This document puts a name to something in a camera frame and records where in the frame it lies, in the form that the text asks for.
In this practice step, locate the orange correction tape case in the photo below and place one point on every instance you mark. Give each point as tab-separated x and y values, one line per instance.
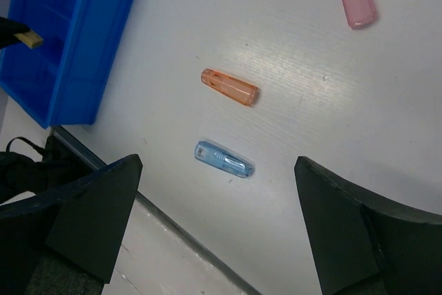
231	87

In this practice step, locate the blue plastic divided tray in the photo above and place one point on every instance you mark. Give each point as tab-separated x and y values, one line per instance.
62	82

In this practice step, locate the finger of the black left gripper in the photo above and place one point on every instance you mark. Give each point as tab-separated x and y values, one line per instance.
8	31

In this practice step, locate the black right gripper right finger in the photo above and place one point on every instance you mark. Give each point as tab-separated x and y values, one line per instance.
365	243

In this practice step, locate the blue correction tape case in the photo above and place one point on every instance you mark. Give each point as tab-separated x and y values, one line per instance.
222	159

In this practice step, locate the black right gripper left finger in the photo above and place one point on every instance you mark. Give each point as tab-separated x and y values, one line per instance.
66	240

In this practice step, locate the tan small eraser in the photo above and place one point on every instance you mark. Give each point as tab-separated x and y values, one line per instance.
30	38

